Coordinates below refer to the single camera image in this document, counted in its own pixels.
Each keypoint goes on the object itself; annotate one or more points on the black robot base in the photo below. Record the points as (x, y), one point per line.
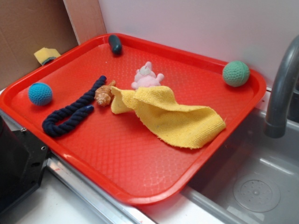
(23, 157)

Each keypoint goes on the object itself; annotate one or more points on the pink plush bunny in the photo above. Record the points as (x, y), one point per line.
(146, 77)

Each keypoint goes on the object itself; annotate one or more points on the red plastic tray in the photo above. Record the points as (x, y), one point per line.
(117, 152)

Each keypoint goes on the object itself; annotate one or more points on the yellow cloth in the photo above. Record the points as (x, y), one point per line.
(184, 126)

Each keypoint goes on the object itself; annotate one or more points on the brown seashell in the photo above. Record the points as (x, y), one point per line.
(103, 95)

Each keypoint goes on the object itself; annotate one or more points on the dark green toy cucumber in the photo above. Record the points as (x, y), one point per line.
(115, 44)

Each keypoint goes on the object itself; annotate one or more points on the green dimpled ball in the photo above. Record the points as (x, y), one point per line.
(235, 73)

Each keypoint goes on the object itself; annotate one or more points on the blue dimpled ball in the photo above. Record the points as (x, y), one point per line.
(40, 94)

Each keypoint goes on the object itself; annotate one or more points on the yellow sponge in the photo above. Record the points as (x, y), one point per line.
(46, 55)

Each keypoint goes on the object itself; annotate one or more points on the grey toy sink basin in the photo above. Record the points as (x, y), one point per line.
(251, 178)

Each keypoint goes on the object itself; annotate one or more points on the grey faucet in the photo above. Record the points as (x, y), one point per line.
(284, 100)

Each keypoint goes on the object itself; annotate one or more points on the brown cardboard panel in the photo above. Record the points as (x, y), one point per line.
(29, 25)

